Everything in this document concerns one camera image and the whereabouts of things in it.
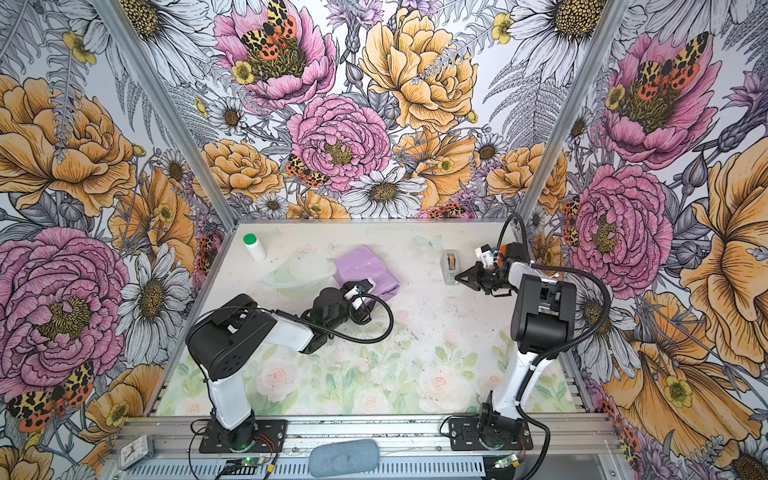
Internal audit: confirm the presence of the white bottle green cap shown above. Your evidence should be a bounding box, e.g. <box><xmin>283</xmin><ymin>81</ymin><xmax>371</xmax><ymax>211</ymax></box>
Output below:
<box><xmin>243</xmin><ymin>233</ymin><xmax>267</xmax><ymax>262</ymax></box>

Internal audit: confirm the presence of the pink wrapping paper sheet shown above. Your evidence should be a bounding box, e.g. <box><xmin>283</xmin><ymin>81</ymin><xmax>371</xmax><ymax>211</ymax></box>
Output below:
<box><xmin>334</xmin><ymin>246</ymin><xmax>400</xmax><ymax>301</ymax></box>

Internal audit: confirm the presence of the right black corrugated cable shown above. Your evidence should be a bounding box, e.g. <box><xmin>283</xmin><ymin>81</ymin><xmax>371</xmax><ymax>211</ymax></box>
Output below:
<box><xmin>496</xmin><ymin>211</ymin><xmax>613</xmax><ymax>480</ymax></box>

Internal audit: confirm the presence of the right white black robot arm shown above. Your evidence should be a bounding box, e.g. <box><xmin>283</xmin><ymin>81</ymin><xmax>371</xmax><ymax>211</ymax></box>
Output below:
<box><xmin>447</xmin><ymin>243</ymin><xmax>577</xmax><ymax>451</ymax></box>

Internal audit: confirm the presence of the aluminium front rail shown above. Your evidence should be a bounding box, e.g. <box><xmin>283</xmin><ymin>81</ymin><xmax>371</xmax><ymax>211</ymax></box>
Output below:
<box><xmin>109</xmin><ymin>412</ymin><xmax>621</xmax><ymax>458</ymax></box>

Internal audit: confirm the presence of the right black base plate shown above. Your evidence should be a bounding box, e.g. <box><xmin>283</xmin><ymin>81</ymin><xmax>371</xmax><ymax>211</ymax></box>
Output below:
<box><xmin>447</xmin><ymin>416</ymin><xmax>533</xmax><ymax>451</ymax></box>

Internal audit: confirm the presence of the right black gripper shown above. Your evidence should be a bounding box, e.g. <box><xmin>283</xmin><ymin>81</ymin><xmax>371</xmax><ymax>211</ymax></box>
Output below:
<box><xmin>455</xmin><ymin>260</ymin><xmax>519</xmax><ymax>295</ymax></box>

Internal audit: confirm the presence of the grey foam pad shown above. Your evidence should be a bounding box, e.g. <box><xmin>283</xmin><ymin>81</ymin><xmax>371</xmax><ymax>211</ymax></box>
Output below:
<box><xmin>308</xmin><ymin>439</ymin><xmax>380</xmax><ymax>478</ymax></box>

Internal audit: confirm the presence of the grey tape dispenser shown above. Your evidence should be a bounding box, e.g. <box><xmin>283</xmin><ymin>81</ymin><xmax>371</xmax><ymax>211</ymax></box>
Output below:
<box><xmin>440</xmin><ymin>250</ymin><xmax>460</xmax><ymax>285</ymax></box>

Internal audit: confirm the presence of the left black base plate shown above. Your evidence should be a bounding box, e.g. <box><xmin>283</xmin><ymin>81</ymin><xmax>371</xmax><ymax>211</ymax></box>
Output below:
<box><xmin>198</xmin><ymin>418</ymin><xmax>288</xmax><ymax>454</ymax></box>

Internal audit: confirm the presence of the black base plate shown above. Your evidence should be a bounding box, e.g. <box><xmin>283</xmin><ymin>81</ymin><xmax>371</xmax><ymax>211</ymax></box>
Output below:
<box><xmin>447</xmin><ymin>416</ymin><xmax>533</xmax><ymax>451</ymax></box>
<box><xmin>198</xmin><ymin>418</ymin><xmax>288</xmax><ymax>454</ymax></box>

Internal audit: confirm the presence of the left black cable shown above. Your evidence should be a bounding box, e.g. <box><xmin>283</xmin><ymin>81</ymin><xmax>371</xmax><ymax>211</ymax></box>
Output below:
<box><xmin>188</xmin><ymin>290</ymin><xmax>395</xmax><ymax>421</ymax></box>

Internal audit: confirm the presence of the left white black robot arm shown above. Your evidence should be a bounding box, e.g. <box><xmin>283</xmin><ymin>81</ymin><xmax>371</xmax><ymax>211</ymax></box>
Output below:
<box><xmin>185</xmin><ymin>280</ymin><xmax>395</xmax><ymax>453</ymax></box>

